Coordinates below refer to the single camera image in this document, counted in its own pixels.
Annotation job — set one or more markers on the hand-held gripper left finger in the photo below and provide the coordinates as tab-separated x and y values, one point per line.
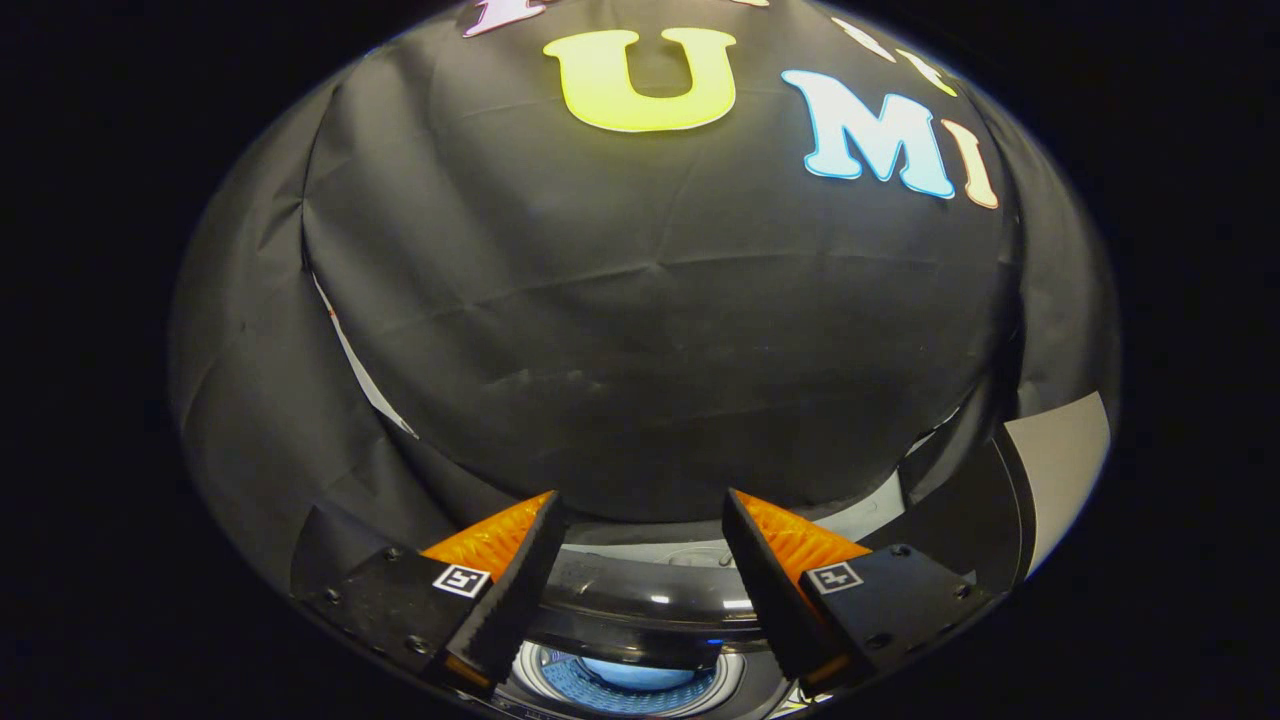
515	590

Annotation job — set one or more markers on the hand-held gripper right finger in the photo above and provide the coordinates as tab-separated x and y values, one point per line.
770	590

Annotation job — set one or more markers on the dark washing machine lid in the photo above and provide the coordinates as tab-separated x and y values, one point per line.
650	610

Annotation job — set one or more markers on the light blue polo shirt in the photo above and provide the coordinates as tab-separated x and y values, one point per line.
640	673

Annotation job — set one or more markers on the grey cabinet with dark top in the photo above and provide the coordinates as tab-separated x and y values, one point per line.
1060	470

